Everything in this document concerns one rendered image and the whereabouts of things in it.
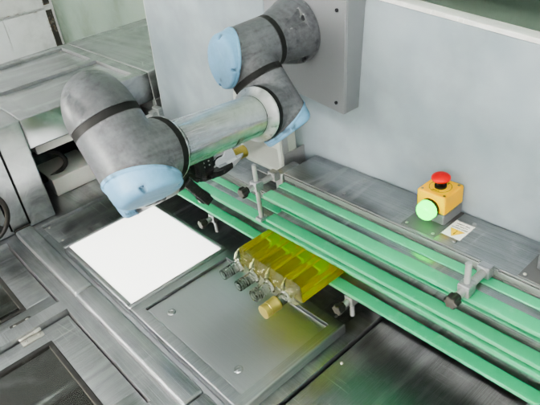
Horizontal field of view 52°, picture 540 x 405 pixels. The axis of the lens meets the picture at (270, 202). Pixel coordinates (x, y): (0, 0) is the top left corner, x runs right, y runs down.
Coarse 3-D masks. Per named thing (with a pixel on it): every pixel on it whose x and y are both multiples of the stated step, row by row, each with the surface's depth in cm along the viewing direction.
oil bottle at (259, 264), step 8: (280, 240) 143; (288, 240) 143; (272, 248) 141; (280, 248) 140; (288, 248) 140; (296, 248) 140; (256, 256) 139; (264, 256) 138; (272, 256) 138; (280, 256) 138; (256, 264) 136; (264, 264) 136; (256, 272) 136; (264, 272) 135; (256, 280) 137
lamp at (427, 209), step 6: (426, 198) 119; (420, 204) 118; (426, 204) 117; (432, 204) 117; (420, 210) 118; (426, 210) 117; (432, 210) 117; (438, 210) 118; (420, 216) 119; (426, 216) 118; (432, 216) 117
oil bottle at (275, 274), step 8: (304, 248) 139; (288, 256) 137; (296, 256) 137; (304, 256) 136; (312, 256) 136; (272, 264) 135; (280, 264) 135; (288, 264) 134; (296, 264) 134; (272, 272) 133; (280, 272) 132; (288, 272) 132; (264, 280) 133; (272, 280) 132; (280, 280) 131; (272, 288) 132
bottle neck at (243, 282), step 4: (248, 272) 136; (252, 272) 136; (244, 276) 135; (248, 276) 135; (252, 276) 135; (236, 280) 134; (240, 280) 134; (244, 280) 134; (248, 280) 135; (252, 280) 135; (236, 284) 136; (240, 284) 133; (244, 284) 134; (248, 284) 135; (240, 288) 135; (244, 288) 134
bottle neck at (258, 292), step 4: (260, 284) 131; (264, 284) 132; (268, 284) 132; (252, 288) 131; (256, 288) 130; (260, 288) 130; (264, 288) 131; (268, 288) 131; (252, 292) 130; (256, 292) 130; (260, 292) 130; (264, 292) 131; (268, 292) 132; (252, 296) 132; (256, 296) 129; (260, 296) 130; (264, 296) 131; (256, 300) 130
